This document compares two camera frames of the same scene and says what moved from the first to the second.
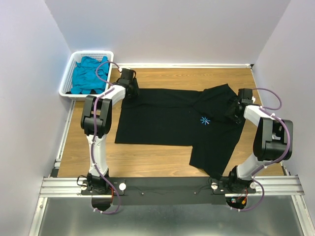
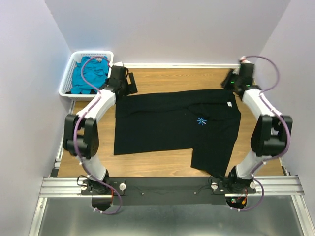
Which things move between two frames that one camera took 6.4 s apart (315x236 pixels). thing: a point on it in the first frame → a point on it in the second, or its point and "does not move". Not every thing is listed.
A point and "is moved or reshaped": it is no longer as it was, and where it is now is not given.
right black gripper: (229, 113) → (225, 83)
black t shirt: (202, 119) is moved or reshaped
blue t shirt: (84, 78) does not move
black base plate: (164, 191) does not move
